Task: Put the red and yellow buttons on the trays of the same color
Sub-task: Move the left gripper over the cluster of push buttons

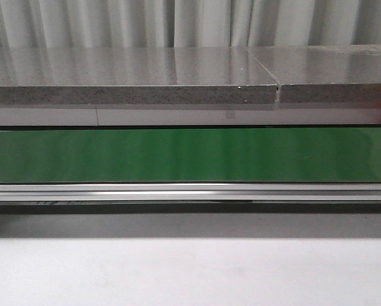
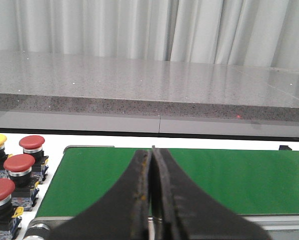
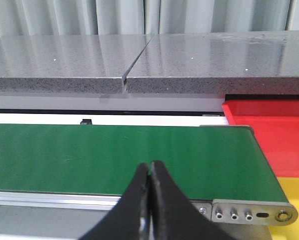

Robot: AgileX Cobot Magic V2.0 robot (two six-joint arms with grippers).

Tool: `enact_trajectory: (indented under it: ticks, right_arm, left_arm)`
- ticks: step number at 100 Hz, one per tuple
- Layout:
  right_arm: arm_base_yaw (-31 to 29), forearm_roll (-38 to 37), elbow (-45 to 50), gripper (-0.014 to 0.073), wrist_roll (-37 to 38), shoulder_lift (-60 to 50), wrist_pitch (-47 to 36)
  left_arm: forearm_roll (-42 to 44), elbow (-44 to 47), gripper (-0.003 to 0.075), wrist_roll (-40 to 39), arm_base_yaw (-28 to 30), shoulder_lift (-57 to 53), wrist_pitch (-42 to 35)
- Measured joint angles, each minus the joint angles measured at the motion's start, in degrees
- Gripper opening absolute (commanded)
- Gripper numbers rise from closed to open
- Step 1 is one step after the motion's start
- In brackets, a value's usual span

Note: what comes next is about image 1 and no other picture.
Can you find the grey stone slab left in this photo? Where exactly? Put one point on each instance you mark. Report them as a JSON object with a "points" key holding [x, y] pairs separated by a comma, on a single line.
{"points": [[133, 76]]}

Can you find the grey stone slab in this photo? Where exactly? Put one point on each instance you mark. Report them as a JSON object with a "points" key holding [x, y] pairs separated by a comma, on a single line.
{"points": [[133, 76], [324, 74]]}

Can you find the grey stone slab right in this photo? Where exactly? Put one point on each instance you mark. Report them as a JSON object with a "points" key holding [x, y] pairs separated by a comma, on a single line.
{"points": [[324, 74]]}

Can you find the green conveyor belt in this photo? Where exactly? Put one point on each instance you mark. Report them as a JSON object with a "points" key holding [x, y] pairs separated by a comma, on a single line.
{"points": [[288, 154]]}

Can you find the white base panel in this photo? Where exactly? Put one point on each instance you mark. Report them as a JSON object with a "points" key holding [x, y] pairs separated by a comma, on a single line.
{"points": [[192, 115]]}

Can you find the grey curtain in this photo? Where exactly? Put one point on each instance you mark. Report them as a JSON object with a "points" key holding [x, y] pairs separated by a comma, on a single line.
{"points": [[48, 24]]}

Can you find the aluminium conveyor frame rail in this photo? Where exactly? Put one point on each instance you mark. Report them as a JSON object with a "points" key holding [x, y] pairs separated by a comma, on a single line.
{"points": [[193, 192]]}

